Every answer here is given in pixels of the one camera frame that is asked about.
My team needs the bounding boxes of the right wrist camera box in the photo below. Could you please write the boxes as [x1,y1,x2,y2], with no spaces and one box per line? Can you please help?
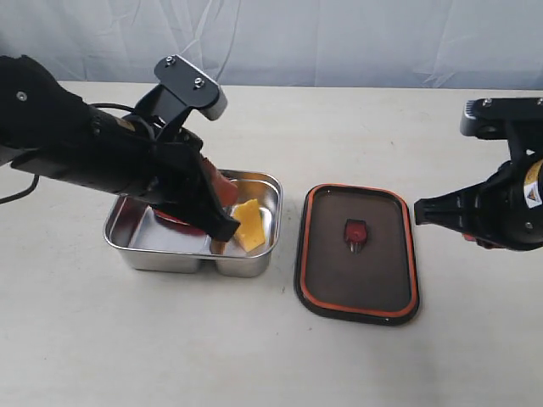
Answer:
[460,97,542,140]

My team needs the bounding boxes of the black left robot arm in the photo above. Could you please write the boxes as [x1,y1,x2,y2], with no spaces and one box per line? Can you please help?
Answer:
[1,54,239,242]

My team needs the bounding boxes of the red toy sausage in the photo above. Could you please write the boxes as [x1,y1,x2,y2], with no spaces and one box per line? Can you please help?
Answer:
[153,209,206,237]

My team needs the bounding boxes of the stainless steel lunch box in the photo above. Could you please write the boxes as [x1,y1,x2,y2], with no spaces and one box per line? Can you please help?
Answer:
[104,170,283,278]

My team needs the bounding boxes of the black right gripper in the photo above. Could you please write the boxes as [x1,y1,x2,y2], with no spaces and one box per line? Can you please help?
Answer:
[414,125,542,250]

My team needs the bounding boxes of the dark transparent lunch box lid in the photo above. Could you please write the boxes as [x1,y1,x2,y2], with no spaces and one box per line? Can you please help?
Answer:
[294,183,421,326]

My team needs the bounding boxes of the yellow toy cheese wedge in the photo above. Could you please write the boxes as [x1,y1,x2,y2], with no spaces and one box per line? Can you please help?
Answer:
[232,199,266,253]

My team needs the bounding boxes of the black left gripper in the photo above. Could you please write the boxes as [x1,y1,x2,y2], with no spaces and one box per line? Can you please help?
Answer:
[87,82,241,243]

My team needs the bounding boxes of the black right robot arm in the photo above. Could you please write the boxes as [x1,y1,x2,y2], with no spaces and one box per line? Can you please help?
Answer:
[414,121,542,252]

